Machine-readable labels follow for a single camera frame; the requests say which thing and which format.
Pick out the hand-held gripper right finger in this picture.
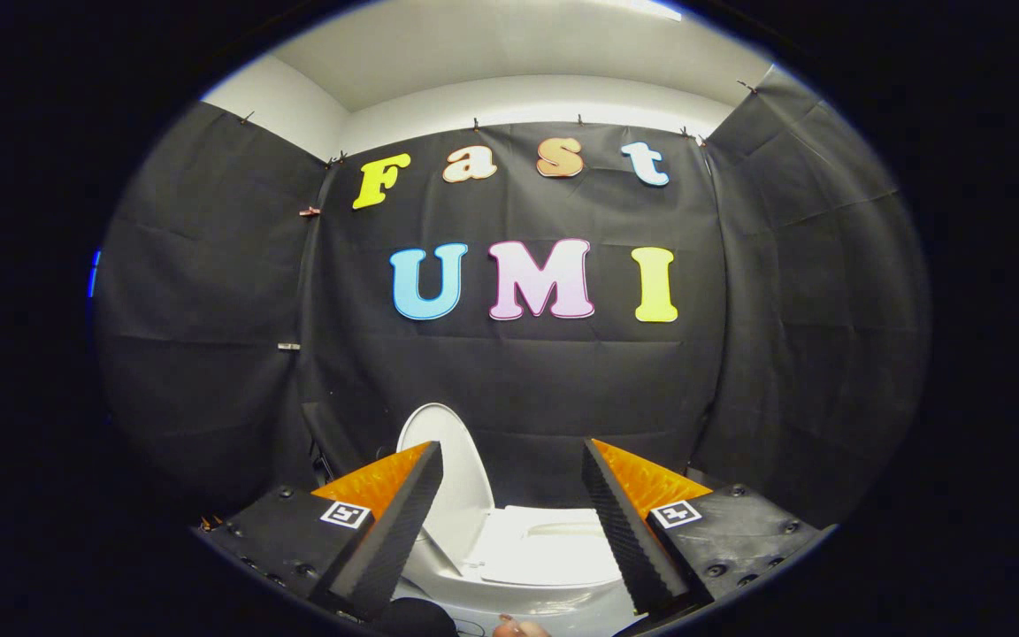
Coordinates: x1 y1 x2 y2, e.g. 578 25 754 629
582 438 838 618

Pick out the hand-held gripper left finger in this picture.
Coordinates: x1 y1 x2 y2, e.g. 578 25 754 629
195 440 445 620

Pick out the black backdrop cloth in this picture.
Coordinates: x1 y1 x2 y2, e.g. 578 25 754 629
94 66 931 532

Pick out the white toilet seat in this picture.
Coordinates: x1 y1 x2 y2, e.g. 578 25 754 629
479 505 627 587

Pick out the white toilet bowl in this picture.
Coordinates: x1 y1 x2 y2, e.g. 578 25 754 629
397 531 645 633

